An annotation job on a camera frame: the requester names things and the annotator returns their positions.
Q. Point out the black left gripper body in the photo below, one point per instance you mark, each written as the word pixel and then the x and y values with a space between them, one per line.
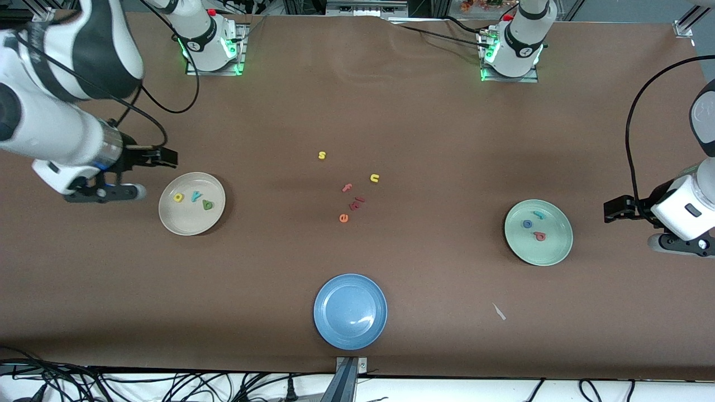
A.
pixel 635 208

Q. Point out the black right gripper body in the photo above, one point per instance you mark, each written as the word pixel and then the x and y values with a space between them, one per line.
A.
pixel 136 157

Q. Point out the teal foam letter y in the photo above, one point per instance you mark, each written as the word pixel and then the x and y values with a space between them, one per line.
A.
pixel 195 197

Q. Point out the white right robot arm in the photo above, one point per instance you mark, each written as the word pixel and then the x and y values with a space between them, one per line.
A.
pixel 56 128

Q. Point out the beige brown round plate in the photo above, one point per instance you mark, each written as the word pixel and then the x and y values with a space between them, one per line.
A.
pixel 190 220

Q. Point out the pale green round plate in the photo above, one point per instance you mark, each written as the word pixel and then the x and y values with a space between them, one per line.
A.
pixel 553 245

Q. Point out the white tape scrap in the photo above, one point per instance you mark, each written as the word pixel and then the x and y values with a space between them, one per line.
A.
pixel 499 312

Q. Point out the brown table cover sheet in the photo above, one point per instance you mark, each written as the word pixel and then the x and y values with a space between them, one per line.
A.
pixel 391 111

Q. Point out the blue round plate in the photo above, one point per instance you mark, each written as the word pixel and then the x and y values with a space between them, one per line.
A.
pixel 350 311

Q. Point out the orange artificial flowers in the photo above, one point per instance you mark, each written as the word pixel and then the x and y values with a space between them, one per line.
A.
pixel 480 4

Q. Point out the black power plug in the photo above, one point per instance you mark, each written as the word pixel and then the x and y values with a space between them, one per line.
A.
pixel 290 391

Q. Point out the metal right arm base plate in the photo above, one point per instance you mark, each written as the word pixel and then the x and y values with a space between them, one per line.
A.
pixel 215 73

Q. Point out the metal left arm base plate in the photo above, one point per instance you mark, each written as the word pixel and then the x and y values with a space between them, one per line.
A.
pixel 511 79

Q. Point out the silver corner bracket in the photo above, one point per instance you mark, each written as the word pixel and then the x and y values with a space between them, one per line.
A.
pixel 43 15
pixel 684 29

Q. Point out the silver metal frame device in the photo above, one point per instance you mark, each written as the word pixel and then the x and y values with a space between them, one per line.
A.
pixel 366 6

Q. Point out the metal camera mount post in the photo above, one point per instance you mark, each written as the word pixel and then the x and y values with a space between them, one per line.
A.
pixel 349 379

